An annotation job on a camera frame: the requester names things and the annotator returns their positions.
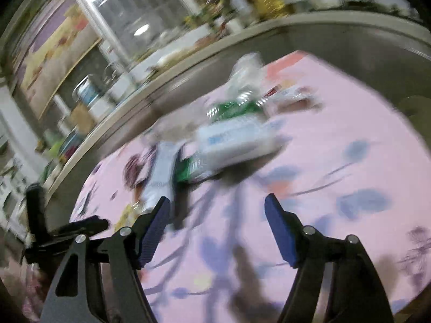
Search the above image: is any clear crushed plastic bottle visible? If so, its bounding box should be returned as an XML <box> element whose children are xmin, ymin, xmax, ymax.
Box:
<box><xmin>225</xmin><ymin>53</ymin><xmax>266</xmax><ymax>103</ymax></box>

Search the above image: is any blue and white container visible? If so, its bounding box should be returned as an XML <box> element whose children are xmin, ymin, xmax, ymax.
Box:
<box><xmin>72</xmin><ymin>74</ymin><xmax>105</xmax><ymax>106</ymax></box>

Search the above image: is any white box with blue print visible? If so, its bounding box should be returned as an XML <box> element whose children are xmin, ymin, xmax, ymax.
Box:
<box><xmin>195</xmin><ymin>116</ymin><xmax>283</xmax><ymax>170</ymax></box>

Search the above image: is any green snack packet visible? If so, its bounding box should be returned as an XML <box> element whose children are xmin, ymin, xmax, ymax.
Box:
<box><xmin>173</xmin><ymin>148</ymin><xmax>219</xmax><ymax>184</ymax></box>
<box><xmin>205</xmin><ymin>99</ymin><xmax>266</xmax><ymax>123</ymax></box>

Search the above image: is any pink printed tablecloth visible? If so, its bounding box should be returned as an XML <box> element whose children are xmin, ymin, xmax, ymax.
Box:
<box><xmin>22</xmin><ymin>50</ymin><xmax>426</xmax><ymax>323</ymax></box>

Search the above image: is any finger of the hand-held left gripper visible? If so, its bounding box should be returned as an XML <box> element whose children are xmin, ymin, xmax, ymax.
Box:
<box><xmin>50</xmin><ymin>218</ymin><xmax>109</xmax><ymax>240</ymax></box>
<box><xmin>26</xmin><ymin>183</ymin><xmax>49</xmax><ymax>243</ymax></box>

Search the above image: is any yellow wrapper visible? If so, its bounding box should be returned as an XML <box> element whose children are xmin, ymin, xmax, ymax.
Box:
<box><xmin>114</xmin><ymin>202</ymin><xmax>145</xmax><ymax>233</ymax></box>

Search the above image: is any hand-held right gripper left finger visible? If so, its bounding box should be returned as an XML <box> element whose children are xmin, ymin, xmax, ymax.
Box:
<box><xmin>40</xmin><ymin>196</ymin><xmax>172</xmax><ymax>323</ymax></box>

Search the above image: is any colourful wall board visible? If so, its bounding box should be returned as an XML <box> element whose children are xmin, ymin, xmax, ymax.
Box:
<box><xmin>10</xmin><ymin>0</ymin><xmax>102</xmax><ymax>118</ymax></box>

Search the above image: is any group of condiment bottles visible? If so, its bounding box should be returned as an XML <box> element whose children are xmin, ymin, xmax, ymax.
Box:
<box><xmin>199</xmin><ymin>0</ymin><xmax>256</xmax><ymax>31</ymax></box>

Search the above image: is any white plastic packet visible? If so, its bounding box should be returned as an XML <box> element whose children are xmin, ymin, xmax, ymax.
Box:
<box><xmin>140</xmin><ymin>141</ymin><xmax>182</xmax><ymax>214</ymax></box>

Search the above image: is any white and red packet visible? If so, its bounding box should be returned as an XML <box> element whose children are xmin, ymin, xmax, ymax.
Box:
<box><xmin>263</xmin><ymin>86</ymin><xmax>319</xmax><ymax>111</ymax></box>

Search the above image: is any barred window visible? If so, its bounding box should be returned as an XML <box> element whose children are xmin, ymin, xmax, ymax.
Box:
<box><xmin>72</xmin><ymin>0</ymin><xmax>203</xmax><ymax>71</ymax></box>

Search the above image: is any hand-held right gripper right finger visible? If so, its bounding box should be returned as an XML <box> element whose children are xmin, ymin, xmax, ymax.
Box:
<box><xmin>264</xmin><ymin>193</ymin><xmax>394</xmax><ymax>323</ymax></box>

